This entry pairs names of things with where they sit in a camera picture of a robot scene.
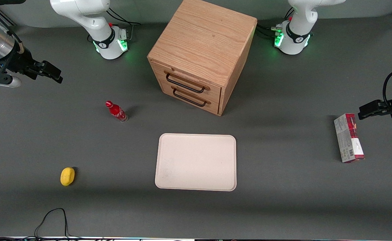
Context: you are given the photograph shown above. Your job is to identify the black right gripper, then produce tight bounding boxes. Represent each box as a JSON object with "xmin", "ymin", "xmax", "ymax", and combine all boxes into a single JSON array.
[{"xmin": 2, "ymin": 48, "xmax": 64, "ymax": 84}]

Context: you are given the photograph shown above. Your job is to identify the black metal drawer handle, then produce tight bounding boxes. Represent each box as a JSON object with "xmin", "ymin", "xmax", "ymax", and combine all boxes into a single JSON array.
[
  {"xmin": 165, "ymin": 73, "xmax": 206, "ymax": 94},
  {"xmin": 172, "ymin": 86, "xmax": 208, "ymax": 107}
]

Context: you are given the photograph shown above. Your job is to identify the oak drawer front with handle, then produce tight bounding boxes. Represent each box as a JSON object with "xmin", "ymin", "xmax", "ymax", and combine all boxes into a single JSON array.
[
  {"xmin": 151, "ymin": 60, "xmax": 222, "ymax": 101},
  {"xmin": 161, "ymin": 80, "xmax": 221, "ymax": 115}
]

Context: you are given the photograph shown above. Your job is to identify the oak wooden drawer cabinet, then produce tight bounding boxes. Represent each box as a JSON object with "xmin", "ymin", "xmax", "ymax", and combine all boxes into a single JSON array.
[{"xmin": 147, "ymin": 0, "xmax": 258, "ymax": 117}]

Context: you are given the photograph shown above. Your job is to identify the grey and red carton box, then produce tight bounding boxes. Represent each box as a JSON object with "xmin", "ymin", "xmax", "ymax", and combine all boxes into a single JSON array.
[{"xmin": 333, "ymin": 113, "xmax": 366, "ymax": 164}]

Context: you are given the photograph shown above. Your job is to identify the red cola bottle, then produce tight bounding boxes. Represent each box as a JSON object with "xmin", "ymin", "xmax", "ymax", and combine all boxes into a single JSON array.
[{"xmin": 105, "ymin": 100, "xmax": 129, "ymax": 123}]

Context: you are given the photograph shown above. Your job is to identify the yellow lemon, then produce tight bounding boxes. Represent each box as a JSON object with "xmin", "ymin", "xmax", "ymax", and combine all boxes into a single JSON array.
[{"xmin": 60, "ymin": 167, "xmax": 76, "ymax": 187}]

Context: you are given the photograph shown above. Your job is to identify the beige plastic tray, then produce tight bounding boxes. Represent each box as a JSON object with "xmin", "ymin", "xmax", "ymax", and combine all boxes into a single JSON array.
[{"xmin": 154, "ymin": 133, "xmax": 237, "ymax": 192}]

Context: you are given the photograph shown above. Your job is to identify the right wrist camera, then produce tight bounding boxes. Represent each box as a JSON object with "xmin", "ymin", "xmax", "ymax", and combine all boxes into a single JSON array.
[{"xmin": 0, "ymin": 64, "xmax": 22, "ymax": 88}]

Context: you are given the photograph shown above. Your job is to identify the black right arm base cables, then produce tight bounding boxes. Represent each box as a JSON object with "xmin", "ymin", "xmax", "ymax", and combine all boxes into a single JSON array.
[{"xmin": 106, "ymin": 7, "xmax": 143, "ymax": 42}]

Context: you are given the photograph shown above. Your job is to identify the black arm base cables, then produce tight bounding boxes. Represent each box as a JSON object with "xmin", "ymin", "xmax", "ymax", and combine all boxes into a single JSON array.
[
  {"xmin": 106, "ymin": 7, "xmax": 143, "ymax": 42},
  {"xmin": 255, "ymin": 7, "xmax": 295, "ymax": 40}
]

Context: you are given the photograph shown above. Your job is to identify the black left arm base cables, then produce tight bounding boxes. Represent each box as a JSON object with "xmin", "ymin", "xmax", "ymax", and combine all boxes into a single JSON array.
[{"xmin": 255, "ymin": 7, "xmax": 295, "ymax": 40}]

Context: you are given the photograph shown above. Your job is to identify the black looped cable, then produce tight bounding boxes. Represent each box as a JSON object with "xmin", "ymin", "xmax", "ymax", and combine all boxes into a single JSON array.
[{"xmin": 0, "ymin": 208, "xmax": 82, "ymax": 241}]

